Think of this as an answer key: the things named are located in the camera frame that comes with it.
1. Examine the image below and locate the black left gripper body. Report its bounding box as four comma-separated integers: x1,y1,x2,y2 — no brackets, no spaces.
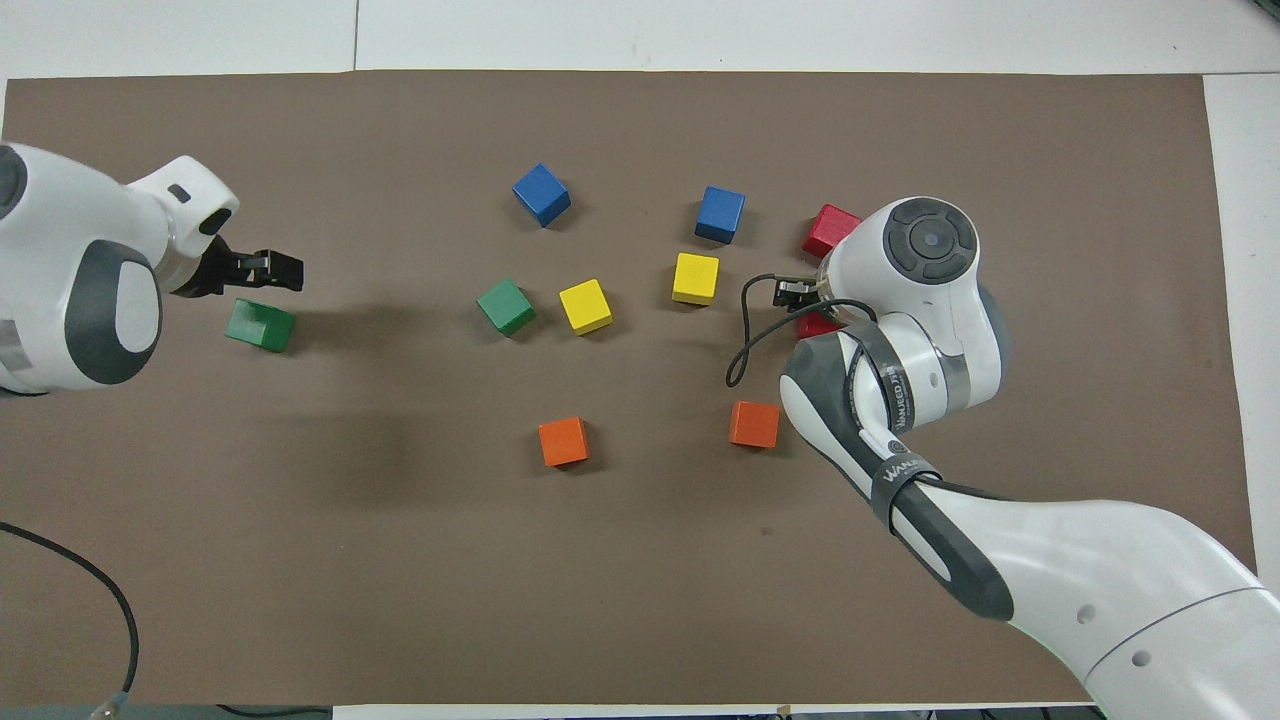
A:
172,235,253,299

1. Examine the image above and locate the green wooden cube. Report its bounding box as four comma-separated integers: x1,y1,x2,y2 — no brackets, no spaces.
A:
476,277,537,337
224,298,297,354

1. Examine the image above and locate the yellow wooden cube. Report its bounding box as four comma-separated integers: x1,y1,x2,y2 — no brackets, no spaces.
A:
672,252,721,306
558,278,614,336

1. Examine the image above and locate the blue wooden cube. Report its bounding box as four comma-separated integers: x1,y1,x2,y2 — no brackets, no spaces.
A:
695,185,747,245
512,163,572,228

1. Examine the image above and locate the orange wooden cube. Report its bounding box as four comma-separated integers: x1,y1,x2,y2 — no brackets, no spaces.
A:
538,416,590,468
729,400,781,450

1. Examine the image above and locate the brown table mat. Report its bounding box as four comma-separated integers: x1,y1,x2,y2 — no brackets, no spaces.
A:
0,70,1259,706

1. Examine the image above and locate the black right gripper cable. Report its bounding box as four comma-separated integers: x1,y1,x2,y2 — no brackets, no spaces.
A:
726,273,881,389

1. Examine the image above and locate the black cable with grey plug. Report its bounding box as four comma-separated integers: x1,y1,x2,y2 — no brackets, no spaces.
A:
0,522,138,719

